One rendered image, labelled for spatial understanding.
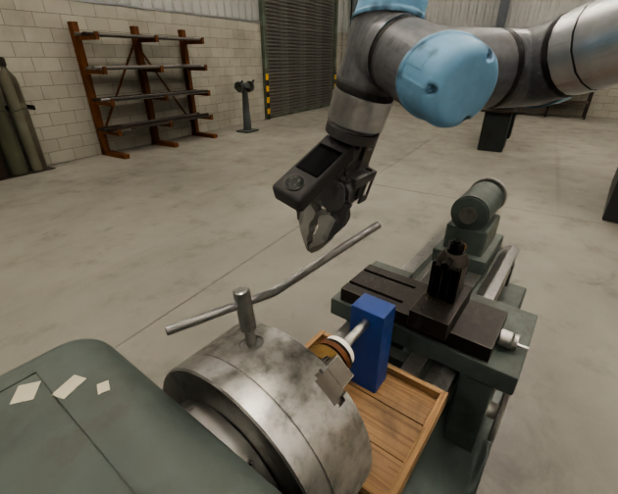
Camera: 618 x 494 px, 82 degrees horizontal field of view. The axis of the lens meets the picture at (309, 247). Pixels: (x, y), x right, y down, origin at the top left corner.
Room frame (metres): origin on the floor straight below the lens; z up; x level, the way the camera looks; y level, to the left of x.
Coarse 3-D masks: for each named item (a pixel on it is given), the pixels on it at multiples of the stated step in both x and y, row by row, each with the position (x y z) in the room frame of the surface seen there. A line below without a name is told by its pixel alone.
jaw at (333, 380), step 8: (328, 360) 0.42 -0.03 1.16; (336, 360) 0.38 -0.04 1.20; (328, 368) 0.37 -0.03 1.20; (336, 368) 0.37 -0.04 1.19; (344, 368) 0.38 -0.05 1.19; (320, 376) 0.34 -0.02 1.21; (328, 376) 0.35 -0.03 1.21; (336, 376) 0.36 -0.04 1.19; (344, 376) 0.37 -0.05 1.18; (352, 376) 0.37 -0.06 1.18; (320, 384) 0.33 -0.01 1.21; (328, 384) 0.34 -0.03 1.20; (336, 384) 0.34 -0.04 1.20; (344, 384) 0.36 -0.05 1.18; (328, 392) 0.33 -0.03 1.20; (336, 392) 0.33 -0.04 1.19; (336, 400) 0.32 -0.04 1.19
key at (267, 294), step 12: (372, 228) 0.49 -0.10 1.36; (348, 240) 0.48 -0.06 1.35; (360, 240) 0.48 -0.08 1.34; (336, 252) 0.46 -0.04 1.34; (312, 264) 0.44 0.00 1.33; (324, 264) 0.45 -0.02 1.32; (300, 276) 0.42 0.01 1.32; (276, 288) 0.41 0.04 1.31; (252, 300) 0.39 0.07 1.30; (216, 312) 0.36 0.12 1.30; (228, 312) 0.37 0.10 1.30; (180, 324) 0.34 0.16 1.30; (192, 324) 0.34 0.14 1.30
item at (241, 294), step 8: (240, 288) 0.39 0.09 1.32; (248, 288) 0.39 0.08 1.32; (240, 296) 0.38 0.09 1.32; (248, 296) 0.38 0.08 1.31; (240, 304) 0.37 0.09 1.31; (248, 304) 0.38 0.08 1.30; (240, 312) 0.37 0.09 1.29; (248, 312) 0.38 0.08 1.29; (240, 320) 0.37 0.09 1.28; (248, 320) 0.37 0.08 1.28; (240, 328) 0.37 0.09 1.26; (248, 328) 0.37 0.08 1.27; (248, 336) 0.37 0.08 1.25; (248, 344) 0.37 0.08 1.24; (256, 344) 0.38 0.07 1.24
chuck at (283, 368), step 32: (224, 352) 0.36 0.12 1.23; (256, 352) 0.36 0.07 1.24; (288, 352) 0.36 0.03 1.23; (288, 384) 0.32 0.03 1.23; (288, 416) 0.28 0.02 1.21; (320, 416) 0.29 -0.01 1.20; (352, 416) 0.31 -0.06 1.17; (320, 448) 0.26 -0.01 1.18; (352, 448) 0.28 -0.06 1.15; (352, 480) 0.26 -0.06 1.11
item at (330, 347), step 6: (324, 342) 0.51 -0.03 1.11; (330, 342) 0.51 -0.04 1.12; (336, 342) 0.51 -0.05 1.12; (312, 348) 0.50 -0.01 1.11; (318, 348) 0.49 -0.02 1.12; (324, 348) 0.49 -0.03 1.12; (330, 348) 0.49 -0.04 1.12; (336, 348) 0.49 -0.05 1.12; (342, 348) 0.50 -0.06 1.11; (318, 354) 0.47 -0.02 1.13; (324, 354) 0.47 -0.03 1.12; (330, 354) 0.47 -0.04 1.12; (336, 354) 0.48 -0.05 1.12; (342, 354) 0.49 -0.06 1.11; (348, 354) 0.49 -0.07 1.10; (342, 360) 0.48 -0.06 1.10; (348, 360) 0.49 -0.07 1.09; (348, 366) 0.48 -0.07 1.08
